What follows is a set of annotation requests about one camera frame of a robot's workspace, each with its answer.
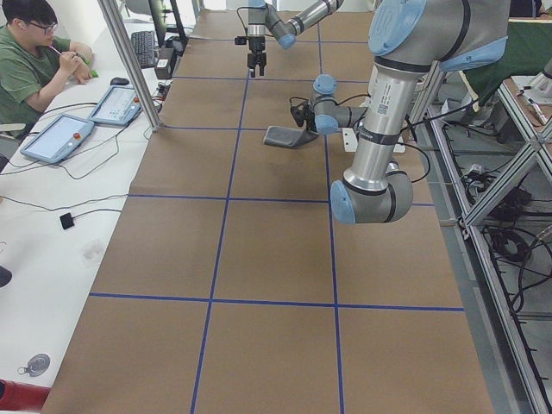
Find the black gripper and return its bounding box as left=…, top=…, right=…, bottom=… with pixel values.
left=248, top=36, right=267, bottom=78

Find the teach pendant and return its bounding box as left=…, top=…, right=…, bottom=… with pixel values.
left=20, top=115, right=95, bottom=164
left=88, top=85, right=141, bottom=126

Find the black monitor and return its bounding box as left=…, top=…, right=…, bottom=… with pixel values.
left=148, top=0, right=188, bottom=50

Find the person in green shirt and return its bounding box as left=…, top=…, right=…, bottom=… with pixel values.
left=1, top=0, right=93, bottom=139

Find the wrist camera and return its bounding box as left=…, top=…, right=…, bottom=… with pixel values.
left=290, top=100, right=314, bottom=129
left=234, top=36, right=248, bottom=46

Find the small black square device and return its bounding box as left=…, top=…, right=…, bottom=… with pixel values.
left=60, top=212, right=75, bottom=230

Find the teach pendant near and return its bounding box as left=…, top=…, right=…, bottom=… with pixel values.
left=20, top=115, right=95, bottom=164

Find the black keyboard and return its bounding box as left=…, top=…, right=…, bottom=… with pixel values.
left=130, top=30, right=157, bottom=68

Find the black computer mouse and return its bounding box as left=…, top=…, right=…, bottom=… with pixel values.
left=110, top=77, right=129, bottom=85

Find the aluminium frame post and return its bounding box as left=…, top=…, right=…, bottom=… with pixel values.
left=97, top=0, right=161, bottom=132

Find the black box with label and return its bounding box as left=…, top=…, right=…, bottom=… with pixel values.
left=154, top=47, right=177, bottom=80

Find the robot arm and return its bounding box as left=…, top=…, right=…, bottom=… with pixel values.
left=245, top=0, right=343, bottom=78
left=330, top=1, right=510, bottom=224

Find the pink and grey microfibre towel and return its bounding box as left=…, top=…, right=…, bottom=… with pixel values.
left=263, top=126, right=319, bottom=148

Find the teach pendant far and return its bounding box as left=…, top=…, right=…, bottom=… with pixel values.
left=88, top=85, right=141, bottom=126

